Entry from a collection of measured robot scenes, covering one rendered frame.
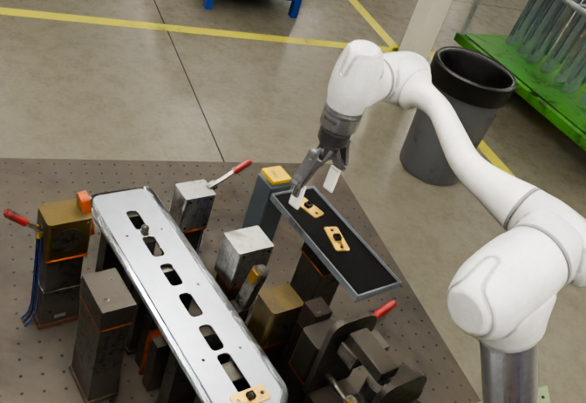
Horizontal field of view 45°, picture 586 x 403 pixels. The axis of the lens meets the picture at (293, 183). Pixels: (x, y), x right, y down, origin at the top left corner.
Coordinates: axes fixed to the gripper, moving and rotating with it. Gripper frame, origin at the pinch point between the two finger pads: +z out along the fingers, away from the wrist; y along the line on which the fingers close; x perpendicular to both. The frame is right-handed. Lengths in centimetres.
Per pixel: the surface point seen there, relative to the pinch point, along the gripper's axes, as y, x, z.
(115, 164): -9, -83, 50
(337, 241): 3.6, 12.8, 3.9
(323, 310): 18.2, 23.0, 10.2
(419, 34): -310, -136, 73
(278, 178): -1.9, -12.1, 4.2
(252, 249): 19.2, 0.7, 9.2
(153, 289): 39.0, -9.2, 20.1
